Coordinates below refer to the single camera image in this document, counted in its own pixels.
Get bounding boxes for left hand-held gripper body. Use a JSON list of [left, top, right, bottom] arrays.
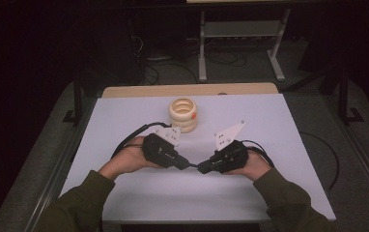
[[142, 126, 182, 169]]

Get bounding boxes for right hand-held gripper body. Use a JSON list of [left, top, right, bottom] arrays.
[[212, 120, 249, 173]]

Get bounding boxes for person's right hand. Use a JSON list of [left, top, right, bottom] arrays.
[[224, 151, 272, 182]]

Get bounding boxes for person's left hand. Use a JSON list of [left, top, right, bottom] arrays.
[[108, 136, 162, 180]]

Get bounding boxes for cream ribbed pen holder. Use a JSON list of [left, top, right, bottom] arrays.
[[168, 97, 198, 133]]

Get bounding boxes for white board sheet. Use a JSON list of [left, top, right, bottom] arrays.
[[60, 93, 336, 223]]

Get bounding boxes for wooden table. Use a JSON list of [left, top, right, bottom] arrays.
[[101, 81, 279, 99]]

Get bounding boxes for black floor cable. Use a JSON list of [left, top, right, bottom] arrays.
[[205, 50, 248, 68], [140, 59, 200, 86]]

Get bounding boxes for black metal post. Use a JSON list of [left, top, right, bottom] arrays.
[[337, 67, 364, 126], [62, 72, 84, 127]]

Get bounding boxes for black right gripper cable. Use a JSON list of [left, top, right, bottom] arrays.
[[240, 130, 340, 191]]

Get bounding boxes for white metal desk frame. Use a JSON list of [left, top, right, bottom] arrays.
[[197, 8, 293, 83]]

